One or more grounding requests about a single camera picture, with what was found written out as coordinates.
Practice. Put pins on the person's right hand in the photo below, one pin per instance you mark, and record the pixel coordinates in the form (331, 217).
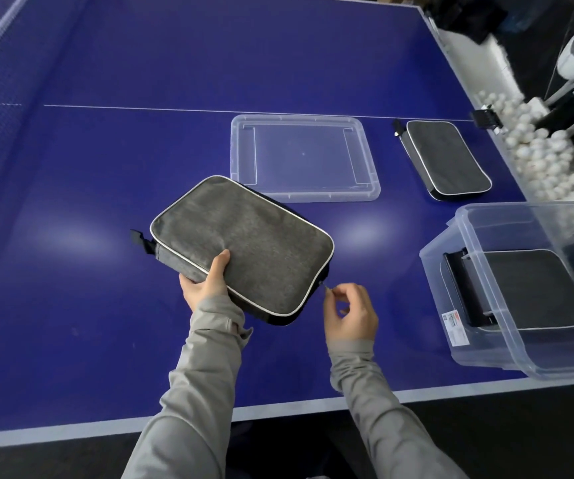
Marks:
(357, 319)

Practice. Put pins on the person's left hand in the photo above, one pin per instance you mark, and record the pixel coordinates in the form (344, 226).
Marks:
(207, 286)

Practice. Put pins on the clear plastic box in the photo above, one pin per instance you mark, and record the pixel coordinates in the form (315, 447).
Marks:
(436, 274)

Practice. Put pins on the clear plastic lid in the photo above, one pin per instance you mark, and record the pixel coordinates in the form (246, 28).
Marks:
(302, 154)

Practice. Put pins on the person's left forearm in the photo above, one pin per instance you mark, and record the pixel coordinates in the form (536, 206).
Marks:
(197, 404)

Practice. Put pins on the person's right forearm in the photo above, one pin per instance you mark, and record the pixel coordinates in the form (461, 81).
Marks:
(387, 419)

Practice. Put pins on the black table edge clamp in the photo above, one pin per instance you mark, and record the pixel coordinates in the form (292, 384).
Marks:
(485, 118)

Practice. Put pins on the pile of white balls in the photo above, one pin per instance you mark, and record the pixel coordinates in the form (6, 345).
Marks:
(541, 154)

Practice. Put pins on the white ball collection tray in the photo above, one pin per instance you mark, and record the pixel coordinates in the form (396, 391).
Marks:
(471, 59)

